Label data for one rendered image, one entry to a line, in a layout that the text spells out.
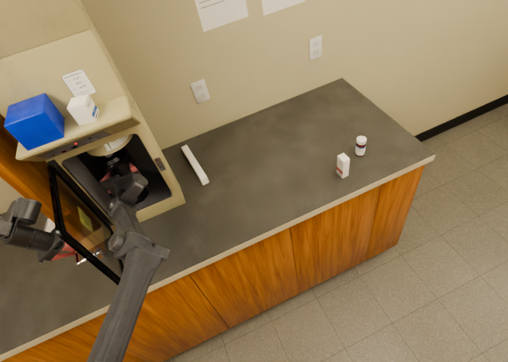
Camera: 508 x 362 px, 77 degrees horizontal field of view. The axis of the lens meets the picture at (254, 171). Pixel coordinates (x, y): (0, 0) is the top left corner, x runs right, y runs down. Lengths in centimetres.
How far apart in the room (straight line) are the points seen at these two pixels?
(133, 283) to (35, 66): 63
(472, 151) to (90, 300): 271
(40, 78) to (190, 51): 68
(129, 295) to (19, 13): 69
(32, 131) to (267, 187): 85
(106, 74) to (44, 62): 15
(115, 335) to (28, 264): 103
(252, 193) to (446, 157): 188
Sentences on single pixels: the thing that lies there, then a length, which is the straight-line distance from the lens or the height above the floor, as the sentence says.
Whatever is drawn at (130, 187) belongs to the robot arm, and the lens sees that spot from 115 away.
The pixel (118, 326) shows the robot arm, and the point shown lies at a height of 146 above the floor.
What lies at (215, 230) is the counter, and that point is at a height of 94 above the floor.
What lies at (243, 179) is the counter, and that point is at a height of 94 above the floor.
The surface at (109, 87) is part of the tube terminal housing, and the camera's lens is 106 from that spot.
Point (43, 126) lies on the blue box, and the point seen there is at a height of 156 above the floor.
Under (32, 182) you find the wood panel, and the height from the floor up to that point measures 137.
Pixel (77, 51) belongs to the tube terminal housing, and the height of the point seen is 167.
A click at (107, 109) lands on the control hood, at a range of 104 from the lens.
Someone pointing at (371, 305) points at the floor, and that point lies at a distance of 215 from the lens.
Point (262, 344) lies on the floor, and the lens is 209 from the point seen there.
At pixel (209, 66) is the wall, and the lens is 157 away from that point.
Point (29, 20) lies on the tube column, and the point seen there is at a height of 177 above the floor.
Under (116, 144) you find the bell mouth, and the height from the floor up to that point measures 134.
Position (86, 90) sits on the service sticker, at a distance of 106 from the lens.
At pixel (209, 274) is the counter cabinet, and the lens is 142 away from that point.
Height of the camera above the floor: 201
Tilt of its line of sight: 48 degrees down
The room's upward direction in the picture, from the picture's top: 14 degrees counter-clockwise
